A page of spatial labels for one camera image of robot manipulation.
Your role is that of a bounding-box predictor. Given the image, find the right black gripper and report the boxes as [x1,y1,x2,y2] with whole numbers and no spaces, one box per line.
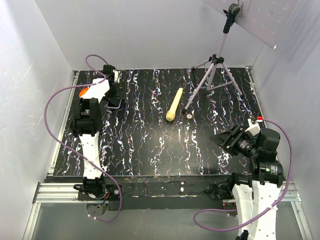
[209,122,260,158]

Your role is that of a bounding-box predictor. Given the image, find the purple cased smartphone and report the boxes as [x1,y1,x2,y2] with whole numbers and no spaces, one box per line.
[106,99,123,110]

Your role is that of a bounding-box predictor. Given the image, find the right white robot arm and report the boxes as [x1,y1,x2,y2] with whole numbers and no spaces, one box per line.
[210,124,285,240]

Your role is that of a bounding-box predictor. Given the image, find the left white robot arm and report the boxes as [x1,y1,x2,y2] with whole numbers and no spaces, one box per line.
[71,64,126,200]

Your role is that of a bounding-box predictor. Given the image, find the orange curved plastic piece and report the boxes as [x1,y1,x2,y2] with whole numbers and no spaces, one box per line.
[78,87,89,98]

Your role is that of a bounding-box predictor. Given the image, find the cream toy microphone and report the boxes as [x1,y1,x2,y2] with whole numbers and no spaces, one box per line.
[165,88,183,122]

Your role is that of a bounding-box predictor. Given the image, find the perforated grey board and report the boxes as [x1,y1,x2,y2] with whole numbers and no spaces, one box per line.
[206,0,297,49]

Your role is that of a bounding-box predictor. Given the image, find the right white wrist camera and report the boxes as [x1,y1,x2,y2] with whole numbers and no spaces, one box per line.
[245,116,263,137]

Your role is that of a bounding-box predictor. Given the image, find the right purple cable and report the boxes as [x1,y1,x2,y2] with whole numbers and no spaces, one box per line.
[192,117,295,231]

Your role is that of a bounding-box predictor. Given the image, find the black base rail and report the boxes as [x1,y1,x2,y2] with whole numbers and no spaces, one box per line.
[73,173,249,211]

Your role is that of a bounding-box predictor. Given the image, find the aluminium frame rail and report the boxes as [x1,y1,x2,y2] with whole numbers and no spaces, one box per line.
[32,183,85,204]

